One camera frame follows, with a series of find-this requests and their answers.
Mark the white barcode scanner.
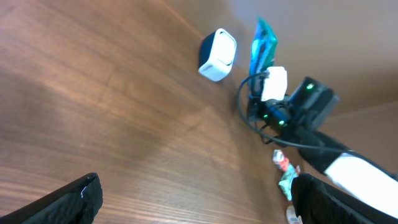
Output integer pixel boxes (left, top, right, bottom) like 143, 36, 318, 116
198, 28, 237, 82

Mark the black right camera cable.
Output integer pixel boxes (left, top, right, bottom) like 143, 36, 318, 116
235, 70, 398, 181

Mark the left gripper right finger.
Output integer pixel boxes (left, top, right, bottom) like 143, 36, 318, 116
291, 174, 397, 224

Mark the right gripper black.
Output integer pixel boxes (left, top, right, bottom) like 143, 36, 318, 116
247, 95, 271, 123

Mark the red white small box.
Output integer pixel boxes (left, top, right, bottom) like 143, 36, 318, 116
272, 149, 290, 172

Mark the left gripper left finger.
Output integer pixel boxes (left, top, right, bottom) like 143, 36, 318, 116
1, 172, 103, 224

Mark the teal wet wipes pack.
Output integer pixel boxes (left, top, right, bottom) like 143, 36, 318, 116
279, 164, 299, 201

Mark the green 3M gloves packet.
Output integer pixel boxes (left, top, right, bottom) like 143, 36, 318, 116
248, 17, 278, 96

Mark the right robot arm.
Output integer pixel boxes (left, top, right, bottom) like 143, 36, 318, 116
240, 74, 397, 223

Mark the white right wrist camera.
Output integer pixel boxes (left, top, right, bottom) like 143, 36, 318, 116
261, 67, 287, 101

